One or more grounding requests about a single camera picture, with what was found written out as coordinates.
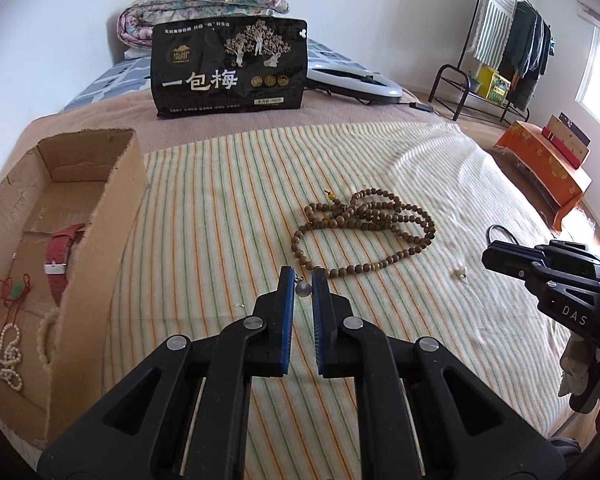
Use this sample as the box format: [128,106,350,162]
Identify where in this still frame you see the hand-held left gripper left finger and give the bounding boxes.
[37,265,297,480]

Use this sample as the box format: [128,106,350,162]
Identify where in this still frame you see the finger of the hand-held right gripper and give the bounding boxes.
[481,239,551,283]
[537,240,600,288]

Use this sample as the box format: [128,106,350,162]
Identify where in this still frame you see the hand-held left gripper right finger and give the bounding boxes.
[311,267,566,480]

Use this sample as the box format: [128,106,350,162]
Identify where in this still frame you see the black bangle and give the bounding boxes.
[486,224,518,251]

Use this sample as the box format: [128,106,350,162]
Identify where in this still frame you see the brown wooden bead necklace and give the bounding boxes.
[290,187,437,281]

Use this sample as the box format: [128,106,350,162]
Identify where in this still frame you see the red strap wristwatch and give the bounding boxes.
[44,224,87,306]

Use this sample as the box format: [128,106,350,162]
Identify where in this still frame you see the cream bead bracelet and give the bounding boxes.
[36,307,63,366]

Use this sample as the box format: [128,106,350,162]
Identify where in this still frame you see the cardboard box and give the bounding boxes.
[0,128,148,448]

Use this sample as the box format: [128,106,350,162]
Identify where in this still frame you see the red cord green pendant necklace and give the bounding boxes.
[0,274,33,318]

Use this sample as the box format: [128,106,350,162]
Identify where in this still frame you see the white pearl necklace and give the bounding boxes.
[0,324,26,393]

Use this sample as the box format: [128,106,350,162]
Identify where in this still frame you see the person's right hand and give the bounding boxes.
[559,335,600,402]

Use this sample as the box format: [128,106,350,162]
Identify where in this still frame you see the orange cloth covered table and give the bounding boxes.
[492,120,593,233]

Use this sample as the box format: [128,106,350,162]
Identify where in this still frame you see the red flat box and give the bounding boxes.
[540,127,583,170]

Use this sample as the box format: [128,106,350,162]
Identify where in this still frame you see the yellow striped cloth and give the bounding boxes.
[102,122,581,480]

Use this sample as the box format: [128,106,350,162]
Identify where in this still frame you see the beige flat box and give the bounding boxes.
[542,112,592,163]

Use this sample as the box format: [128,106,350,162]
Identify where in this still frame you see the yellow crate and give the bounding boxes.
[477,65,512,106]

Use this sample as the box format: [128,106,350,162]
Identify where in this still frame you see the black clothes rack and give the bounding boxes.
[427,0,556,126]

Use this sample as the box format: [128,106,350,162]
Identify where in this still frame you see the tan blanket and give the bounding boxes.
[0,87,463,211]

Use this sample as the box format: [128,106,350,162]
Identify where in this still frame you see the dark hanging clothes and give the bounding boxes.
[500,0,556,83]

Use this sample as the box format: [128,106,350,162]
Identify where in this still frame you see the black snack bag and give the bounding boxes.
[150,17,308,120]

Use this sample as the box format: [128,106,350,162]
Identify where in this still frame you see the striped hanging towel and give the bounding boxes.
[472,0,520,63]

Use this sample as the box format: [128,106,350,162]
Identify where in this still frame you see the blue checked bed sheet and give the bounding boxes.
[62,37,361,113]

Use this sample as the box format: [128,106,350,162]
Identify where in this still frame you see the folded floral quilt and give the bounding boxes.
[116,0,291,53]

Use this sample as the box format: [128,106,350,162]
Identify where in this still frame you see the white ring light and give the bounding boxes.
[305,62,403,107]

